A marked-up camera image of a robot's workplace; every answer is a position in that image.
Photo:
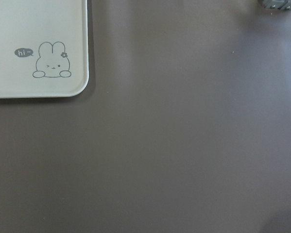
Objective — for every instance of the cream tray with bear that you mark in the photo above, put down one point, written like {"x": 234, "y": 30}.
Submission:
{"x": 43, "y": 48}

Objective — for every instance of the metal clamp at table edge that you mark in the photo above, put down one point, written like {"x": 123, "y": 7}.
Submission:
{"x": 284, "y": 5}

